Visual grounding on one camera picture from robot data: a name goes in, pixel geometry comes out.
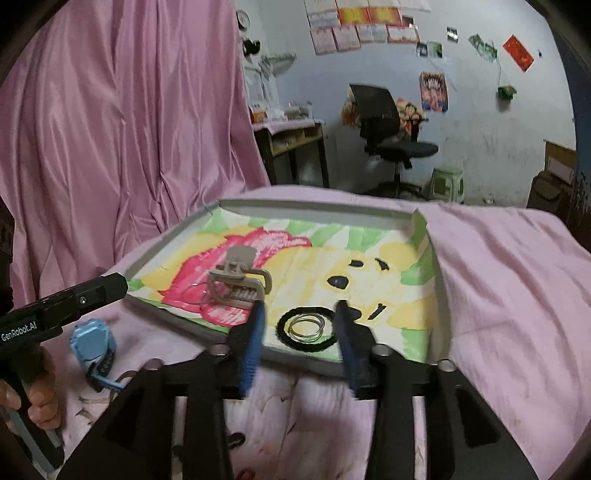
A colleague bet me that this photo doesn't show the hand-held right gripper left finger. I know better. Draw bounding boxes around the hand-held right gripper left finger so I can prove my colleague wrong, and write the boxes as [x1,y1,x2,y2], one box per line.
[58,300,269,480]

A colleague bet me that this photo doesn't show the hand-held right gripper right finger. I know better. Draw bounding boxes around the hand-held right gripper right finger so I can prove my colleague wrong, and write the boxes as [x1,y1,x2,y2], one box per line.
[333,300,541,480]

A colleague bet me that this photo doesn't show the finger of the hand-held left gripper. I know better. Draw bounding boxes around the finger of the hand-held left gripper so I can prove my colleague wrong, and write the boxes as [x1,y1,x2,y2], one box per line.
[55,272,129,317]

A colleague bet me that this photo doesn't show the black fluffy hair tie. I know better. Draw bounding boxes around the black fluffy hair tie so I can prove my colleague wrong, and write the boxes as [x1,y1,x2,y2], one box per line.
[276,305,345,354]

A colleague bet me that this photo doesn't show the silver metal bangles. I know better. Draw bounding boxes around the silver metal bangles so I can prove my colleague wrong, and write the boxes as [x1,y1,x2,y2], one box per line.
[287,313,327,342]

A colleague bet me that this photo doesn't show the blue smartwatch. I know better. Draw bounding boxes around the blue smartwatch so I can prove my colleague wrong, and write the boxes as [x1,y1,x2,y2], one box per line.
[69,318,134,393]

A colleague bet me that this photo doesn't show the beige hair claw clip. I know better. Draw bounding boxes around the beige hair claw clip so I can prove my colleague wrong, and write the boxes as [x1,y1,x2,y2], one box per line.
[205,246,273,310]

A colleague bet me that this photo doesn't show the grey shallow box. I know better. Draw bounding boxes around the grey shallow box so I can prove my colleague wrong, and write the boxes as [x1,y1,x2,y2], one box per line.
[121,198,455,379]

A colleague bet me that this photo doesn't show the person's left hand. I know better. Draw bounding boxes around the person's left hand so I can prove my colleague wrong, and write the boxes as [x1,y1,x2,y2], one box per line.
[0,347,62,431]

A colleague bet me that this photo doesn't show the coloured drawing paper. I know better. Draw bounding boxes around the coloured drawing paper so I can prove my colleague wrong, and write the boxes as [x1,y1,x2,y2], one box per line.
[127,208,437,363]

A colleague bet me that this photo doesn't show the pink blanket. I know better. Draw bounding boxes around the pink blanket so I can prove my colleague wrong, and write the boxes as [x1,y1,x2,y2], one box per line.
[60,185,591,480]

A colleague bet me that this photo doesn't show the pink curtain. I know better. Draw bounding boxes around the pink curtain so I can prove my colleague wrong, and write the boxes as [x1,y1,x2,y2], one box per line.
[0,0,271,310]

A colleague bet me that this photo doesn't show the green plastic stool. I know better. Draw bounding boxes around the green plastic stool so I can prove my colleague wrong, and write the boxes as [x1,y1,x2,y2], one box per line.
[429,166,465,204]

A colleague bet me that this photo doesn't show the black office chair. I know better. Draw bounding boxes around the black office chair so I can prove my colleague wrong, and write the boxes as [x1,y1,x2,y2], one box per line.
[348,83,439,199]

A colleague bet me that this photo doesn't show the pile of desk clutter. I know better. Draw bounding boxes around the pile of desk clutter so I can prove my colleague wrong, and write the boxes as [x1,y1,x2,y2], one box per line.
[252,99,319,124]

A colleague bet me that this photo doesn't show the dark storage bin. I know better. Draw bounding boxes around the dark storage bin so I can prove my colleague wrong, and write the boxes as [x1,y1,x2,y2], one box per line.
[526,171,573,213]

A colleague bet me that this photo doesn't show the cardboard box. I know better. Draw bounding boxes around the cardboard box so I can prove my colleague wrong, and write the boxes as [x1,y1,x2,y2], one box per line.
[542,140,578,185]

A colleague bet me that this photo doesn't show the dark blue printed curtain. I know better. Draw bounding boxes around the dark blue printed curtain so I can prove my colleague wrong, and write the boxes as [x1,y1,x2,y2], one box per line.
[551,28,591,250]

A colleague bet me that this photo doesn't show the dark frame desk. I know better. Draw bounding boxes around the dark frame desk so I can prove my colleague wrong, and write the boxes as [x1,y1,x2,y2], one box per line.
[252,117,331,188]

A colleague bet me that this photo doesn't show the wide cartoon wall poster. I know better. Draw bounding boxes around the wide cartoon wall poster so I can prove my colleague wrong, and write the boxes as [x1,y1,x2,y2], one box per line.
[342,90,428,139]

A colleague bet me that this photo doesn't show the tall cartoon wall poster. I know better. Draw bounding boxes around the tall cartoon wall poster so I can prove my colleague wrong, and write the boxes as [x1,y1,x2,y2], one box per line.
[419,71,450,113]

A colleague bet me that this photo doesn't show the wire wall rack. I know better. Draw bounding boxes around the wire wall rack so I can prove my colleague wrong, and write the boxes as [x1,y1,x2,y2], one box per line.
[261,53,297,75]

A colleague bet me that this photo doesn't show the group of wall certificates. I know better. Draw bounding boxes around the group of wall certificates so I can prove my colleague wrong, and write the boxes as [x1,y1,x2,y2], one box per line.
[304,0,432,56]

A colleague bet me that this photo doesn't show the red paper wall square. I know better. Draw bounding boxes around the red paper wall square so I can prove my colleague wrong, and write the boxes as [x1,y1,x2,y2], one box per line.
[502,34,535,72]

